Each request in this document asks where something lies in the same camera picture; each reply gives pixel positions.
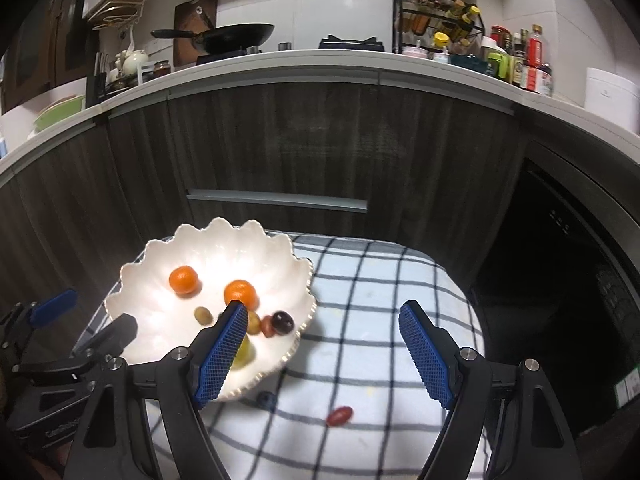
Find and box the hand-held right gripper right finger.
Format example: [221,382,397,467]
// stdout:
[398,300,583,480]

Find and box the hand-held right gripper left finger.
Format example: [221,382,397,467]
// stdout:
[64,300,250,480]

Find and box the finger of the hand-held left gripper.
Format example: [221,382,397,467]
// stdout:
[12,313,138,386]
[0,288,78,361]

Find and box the green round jujube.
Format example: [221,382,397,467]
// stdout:
[232,336,255,368]

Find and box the white scalloped bowl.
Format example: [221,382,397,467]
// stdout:
[104,216,318,402]

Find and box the orange mandarin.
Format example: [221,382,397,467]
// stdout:
[223,280,259,309]
[168,266,200,295]

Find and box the white checked cloth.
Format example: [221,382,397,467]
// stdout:
[75,230,493,480]

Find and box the black built-in dishwasher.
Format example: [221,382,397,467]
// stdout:
[470,157,640,441]

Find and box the green dish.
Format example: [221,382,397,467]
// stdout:
[32,95,86,132]

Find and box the black knife block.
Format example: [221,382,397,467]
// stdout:
[86,52,108,108]

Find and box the dark wood-grain base cabinet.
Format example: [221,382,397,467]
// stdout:
[0,77,531,311]

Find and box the white teapot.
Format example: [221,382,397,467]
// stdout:
[121,49,150,75]

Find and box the dark wooden door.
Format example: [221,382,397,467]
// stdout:
[0,0,96,116]

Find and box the blue bowl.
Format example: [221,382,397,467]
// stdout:
[450,54,488,73]

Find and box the green plastic container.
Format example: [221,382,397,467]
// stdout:
[485,50,511,78]

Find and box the dark sauce bottle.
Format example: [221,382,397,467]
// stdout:
[512,32,528,86]

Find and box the black wok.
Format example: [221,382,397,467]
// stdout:
[151,22,276,57]

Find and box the white canister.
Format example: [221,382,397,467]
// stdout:
[584,67,640,128]

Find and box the wooden cutting board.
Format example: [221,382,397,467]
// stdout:
[173,0,218,68]

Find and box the red label bottle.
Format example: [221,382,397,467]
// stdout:
[526,24,547,93]

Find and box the black gas stove burner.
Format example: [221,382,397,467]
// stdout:
[318,35,386,52]

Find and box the wall rack with boards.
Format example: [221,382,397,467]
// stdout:
[87,0,146,31]

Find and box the black wire spice rack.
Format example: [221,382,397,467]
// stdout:
[392,0,486,56]

